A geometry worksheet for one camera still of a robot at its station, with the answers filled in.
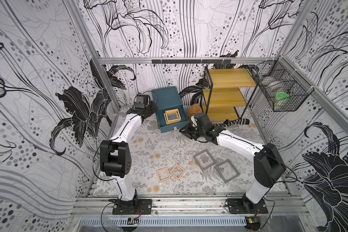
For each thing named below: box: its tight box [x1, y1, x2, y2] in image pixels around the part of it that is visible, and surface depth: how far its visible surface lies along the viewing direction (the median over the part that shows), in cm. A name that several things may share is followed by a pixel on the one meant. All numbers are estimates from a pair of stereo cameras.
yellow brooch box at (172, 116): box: [163, 108, 182, 125], surface depth 92 cm
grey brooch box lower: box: [214, 159, 241, 184], surface depth 87 cm
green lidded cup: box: [275, 91, 290, 101], surface depth 80 cm
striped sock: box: [213, 118, 250, 127], surface depth 109 cm
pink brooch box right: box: [169, 163, 186, 180], surface depth 87 cm
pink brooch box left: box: [156, 167, 171, 183], surface depth 85 cm
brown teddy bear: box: [186, 103, 203, 123], surface depth 103 cm
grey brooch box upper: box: [192, 148, 218, 172], surface depth 92 cm
